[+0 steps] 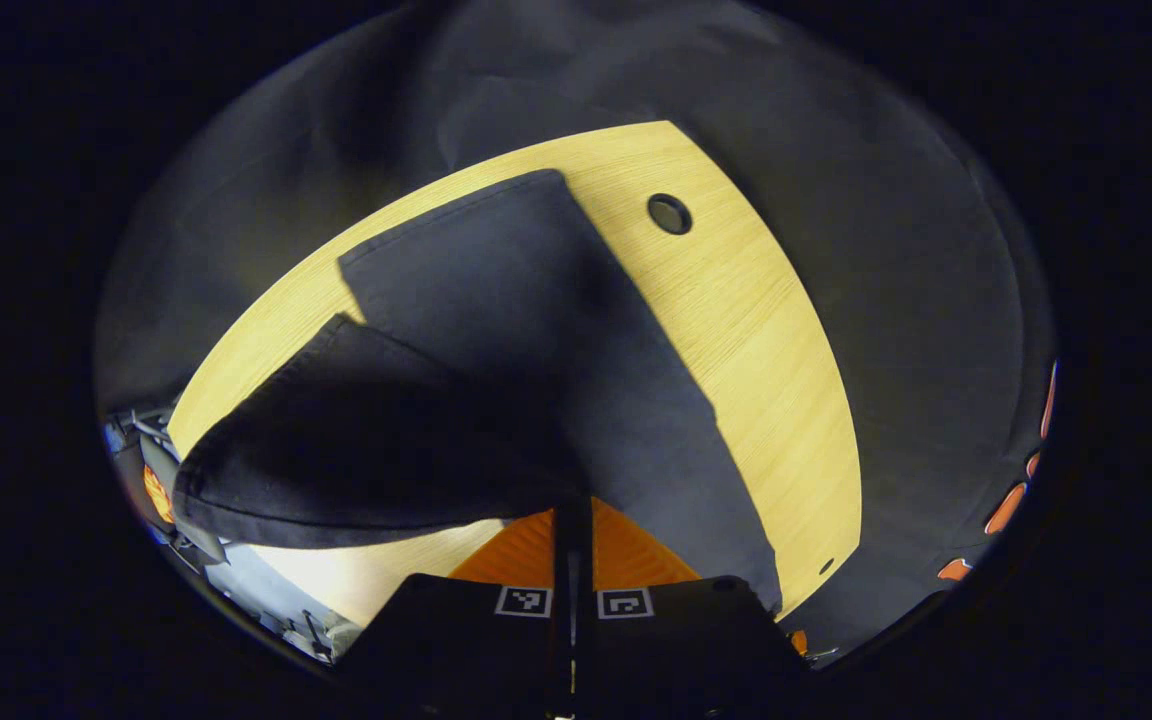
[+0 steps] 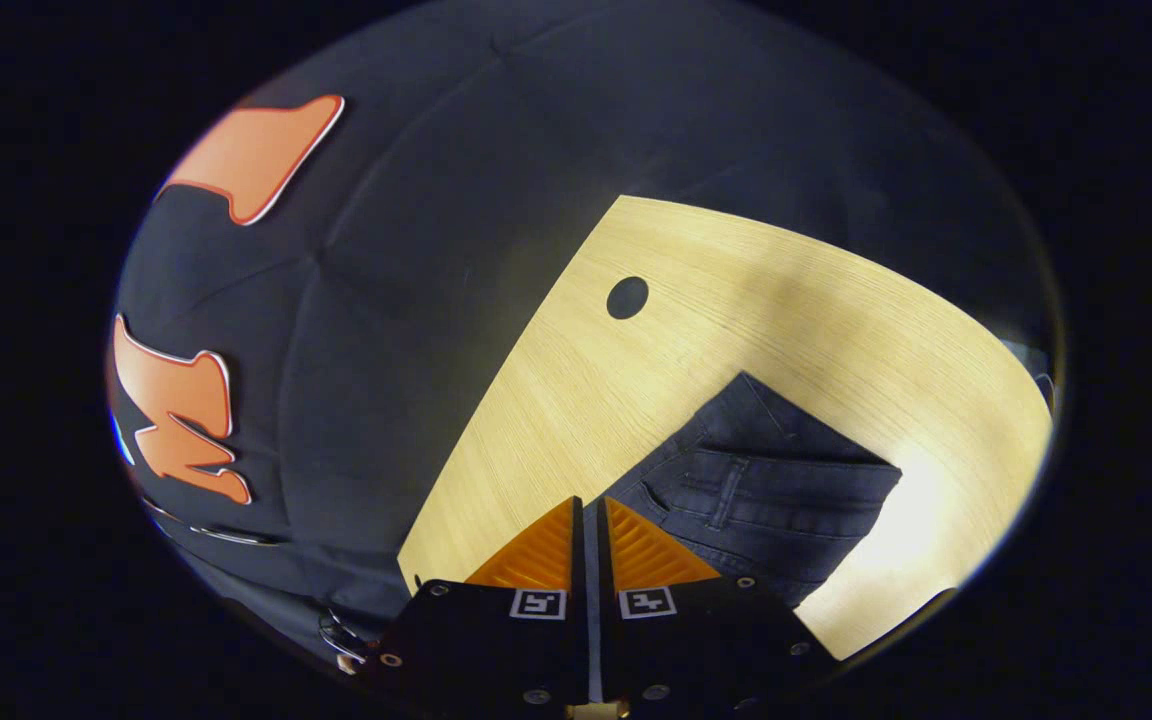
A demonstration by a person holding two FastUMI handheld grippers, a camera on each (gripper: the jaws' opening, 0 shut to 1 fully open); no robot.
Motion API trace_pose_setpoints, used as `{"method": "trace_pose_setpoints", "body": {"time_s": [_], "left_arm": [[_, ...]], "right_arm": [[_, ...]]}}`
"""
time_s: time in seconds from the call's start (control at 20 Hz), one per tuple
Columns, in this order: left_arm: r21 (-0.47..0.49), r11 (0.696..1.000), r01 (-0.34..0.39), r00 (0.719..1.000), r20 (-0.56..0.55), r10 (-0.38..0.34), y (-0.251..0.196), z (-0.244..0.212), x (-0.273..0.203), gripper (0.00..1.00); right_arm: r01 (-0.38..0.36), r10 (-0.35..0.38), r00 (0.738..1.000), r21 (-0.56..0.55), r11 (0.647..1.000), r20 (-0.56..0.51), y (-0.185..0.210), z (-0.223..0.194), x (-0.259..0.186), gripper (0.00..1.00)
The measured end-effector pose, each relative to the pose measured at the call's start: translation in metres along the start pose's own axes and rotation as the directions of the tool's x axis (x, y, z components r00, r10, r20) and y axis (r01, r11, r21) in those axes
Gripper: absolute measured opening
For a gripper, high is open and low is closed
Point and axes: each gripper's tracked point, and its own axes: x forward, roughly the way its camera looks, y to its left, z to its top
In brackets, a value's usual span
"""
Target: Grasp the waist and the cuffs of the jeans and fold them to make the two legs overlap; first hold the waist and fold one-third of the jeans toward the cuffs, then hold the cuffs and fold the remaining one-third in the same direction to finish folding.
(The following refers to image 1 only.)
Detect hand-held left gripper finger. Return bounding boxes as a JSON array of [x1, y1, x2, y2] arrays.
[[574, 496, 812, 720], [331, 498, 575, 720]]

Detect dark blue jeans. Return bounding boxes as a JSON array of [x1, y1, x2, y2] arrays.
[[171, 168, 785, 613]]

